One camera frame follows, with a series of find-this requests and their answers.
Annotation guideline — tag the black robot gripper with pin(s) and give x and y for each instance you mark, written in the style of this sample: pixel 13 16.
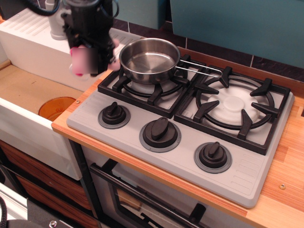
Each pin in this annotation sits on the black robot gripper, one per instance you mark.
pixel 90 24

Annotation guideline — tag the pink stuffed pig toy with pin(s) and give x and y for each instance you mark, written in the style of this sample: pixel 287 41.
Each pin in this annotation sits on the pink stuffed pig toy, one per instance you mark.
pixel 81 60

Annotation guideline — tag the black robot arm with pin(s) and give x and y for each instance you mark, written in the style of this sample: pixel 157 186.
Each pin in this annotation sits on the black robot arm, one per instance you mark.
pixel 92 3

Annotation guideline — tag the stainless steel pan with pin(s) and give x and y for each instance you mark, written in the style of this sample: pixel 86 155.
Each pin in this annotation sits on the stainless steel pan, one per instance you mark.
pixel 151 61

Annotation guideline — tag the grey toy faucet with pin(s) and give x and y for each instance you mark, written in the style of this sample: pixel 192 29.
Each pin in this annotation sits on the grey toy faucet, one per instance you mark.
pixel 57 22

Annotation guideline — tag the white toy sink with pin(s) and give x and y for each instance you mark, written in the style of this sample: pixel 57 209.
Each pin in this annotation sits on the white toy sink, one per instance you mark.
pixel 34 68

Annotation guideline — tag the orange plastic bowl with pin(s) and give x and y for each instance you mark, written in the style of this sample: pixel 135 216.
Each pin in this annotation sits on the orange plastic bowl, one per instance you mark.
pixel 53 108

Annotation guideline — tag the black left stove knob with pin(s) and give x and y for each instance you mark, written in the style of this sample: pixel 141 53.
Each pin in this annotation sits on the black left stove knob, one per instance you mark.
pixel 114 116

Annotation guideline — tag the black stove knob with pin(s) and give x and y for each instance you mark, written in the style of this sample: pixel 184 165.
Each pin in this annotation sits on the black stove knob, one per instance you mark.
pixel 114 116
pixel 213 157
pixel 160 135

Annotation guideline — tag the black left burner grate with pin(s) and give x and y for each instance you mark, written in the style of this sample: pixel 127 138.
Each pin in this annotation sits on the black left burner grate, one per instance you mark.
pixel 163 99

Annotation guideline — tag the black burner grate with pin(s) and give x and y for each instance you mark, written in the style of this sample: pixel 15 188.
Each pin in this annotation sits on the black burner grate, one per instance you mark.
pixel 247 112
pixel 163 99

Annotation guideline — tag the black middle stove knob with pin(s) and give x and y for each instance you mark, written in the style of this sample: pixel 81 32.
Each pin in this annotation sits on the black middle stove knob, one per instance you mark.
pixel 160 135

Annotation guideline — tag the wooden drawer front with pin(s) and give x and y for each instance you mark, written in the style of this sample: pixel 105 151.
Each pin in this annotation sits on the wooden drawer front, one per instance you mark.
pixel 65 185

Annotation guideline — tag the black right stove knob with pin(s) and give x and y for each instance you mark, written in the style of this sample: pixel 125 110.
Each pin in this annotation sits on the black right stove knob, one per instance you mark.
pixel 213 157

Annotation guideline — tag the black right burner grate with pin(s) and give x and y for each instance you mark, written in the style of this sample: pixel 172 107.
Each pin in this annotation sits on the black right burner grate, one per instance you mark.
pixel 247 112

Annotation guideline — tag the grey toy stove top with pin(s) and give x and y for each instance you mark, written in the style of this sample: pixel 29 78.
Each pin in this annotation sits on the grey toy stove top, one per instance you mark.
pixel 241 183

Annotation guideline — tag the black oven door handle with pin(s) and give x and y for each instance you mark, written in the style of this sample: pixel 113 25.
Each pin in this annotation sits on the black oven door handle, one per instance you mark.
pixel 143 197

